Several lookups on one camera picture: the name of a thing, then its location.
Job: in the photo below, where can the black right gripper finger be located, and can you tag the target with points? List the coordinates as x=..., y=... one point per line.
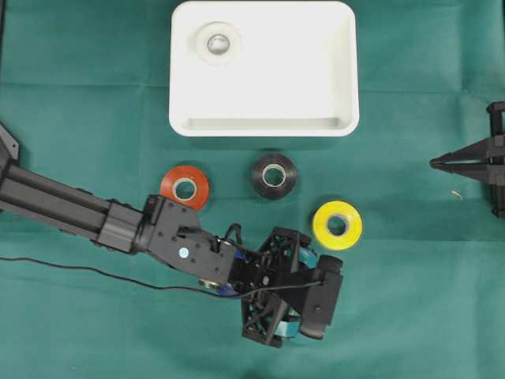
x=477, y=171
x=487, y=148

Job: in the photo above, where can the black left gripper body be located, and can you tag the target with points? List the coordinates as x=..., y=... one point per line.
x=262, y=278

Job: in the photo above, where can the black tape roll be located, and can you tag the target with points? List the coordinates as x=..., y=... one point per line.
x=273, y=176

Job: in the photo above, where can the red tape roll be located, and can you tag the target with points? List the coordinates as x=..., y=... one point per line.
x=187, y=185

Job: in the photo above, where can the white tape roll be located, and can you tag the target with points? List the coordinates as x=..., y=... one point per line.
x=217, y=43

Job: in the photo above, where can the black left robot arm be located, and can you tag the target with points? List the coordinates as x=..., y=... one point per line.
x=166, y=230

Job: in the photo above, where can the yellow tape roll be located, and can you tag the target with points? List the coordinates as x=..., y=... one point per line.
x=337, y=225

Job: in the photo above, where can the white plastic case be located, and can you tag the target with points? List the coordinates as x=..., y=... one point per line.
x=296, y=74

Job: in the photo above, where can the small white scrap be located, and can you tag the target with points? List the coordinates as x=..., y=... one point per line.
x=457, y=194

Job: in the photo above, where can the green table cloth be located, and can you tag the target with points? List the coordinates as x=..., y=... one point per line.
x=84, y=90

